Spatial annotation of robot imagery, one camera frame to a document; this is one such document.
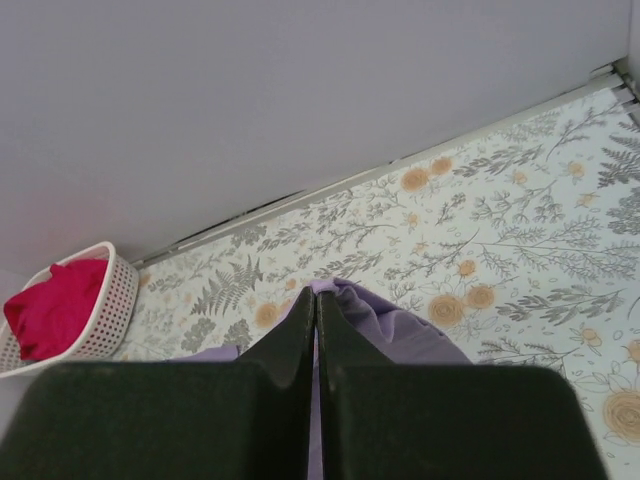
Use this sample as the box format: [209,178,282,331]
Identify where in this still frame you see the floral patterned table mat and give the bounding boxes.
[116,77,639,479]

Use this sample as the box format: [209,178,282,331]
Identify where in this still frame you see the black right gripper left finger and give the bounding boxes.
[1,289,314,479]

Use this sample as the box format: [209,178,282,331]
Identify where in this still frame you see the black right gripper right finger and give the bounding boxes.
[316,293,607,479]

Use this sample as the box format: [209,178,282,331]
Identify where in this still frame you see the purple t shirt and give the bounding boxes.
[167,278,471,479]

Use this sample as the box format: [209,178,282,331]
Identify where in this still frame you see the red t shirt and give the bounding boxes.
[3,259,107,362]

